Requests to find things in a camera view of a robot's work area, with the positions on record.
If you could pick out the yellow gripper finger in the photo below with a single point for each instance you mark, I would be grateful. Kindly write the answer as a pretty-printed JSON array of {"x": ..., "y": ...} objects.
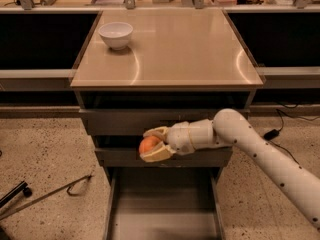
[
  {"x": 160, "y": 152},
  {"x": 159, "y": 132}
]

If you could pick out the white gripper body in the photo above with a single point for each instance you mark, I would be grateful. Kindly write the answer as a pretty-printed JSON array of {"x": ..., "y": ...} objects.
[{"x": 179, "y": 138}]

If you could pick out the orange fruit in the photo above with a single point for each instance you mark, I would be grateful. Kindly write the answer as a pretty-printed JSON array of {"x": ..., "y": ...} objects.
[{"x": 148, "y": 143}]

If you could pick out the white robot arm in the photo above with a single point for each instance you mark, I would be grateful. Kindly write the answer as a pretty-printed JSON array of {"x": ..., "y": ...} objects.
[{"x": 230, "y": 128}]

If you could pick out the middle grey drawer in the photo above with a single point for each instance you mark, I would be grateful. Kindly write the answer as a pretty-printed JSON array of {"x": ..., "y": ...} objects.
[{"x": 122, "y": 151}]

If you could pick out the bottom grey open drawer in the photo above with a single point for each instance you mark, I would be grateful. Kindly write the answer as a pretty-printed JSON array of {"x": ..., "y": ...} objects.
[{"x": 163, "y": 204}]

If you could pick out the top grey drawer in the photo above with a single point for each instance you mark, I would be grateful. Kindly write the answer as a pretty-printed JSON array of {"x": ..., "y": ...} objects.
[{"x": 124, "y": 113}]

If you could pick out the grey drawer cabinet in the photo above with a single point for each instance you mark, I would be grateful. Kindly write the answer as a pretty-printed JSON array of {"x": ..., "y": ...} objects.
[{"x": 170, "y": 50}]

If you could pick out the metal hook rod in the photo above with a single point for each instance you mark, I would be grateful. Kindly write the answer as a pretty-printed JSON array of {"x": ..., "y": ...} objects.
[{"x": 66, "y": 187}]

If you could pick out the white ceramic bowl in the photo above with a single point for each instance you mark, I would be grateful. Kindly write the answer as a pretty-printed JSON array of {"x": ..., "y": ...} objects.
[{"x": 116, "y": 35}]

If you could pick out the black caster leg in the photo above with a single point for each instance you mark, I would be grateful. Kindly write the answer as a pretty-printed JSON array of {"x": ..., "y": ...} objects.
[{"x": 21, "y": 187}]

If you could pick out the black power adapter with cable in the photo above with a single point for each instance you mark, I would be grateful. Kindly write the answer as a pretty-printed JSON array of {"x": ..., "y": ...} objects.
[{"x": 297, "y": 131}]

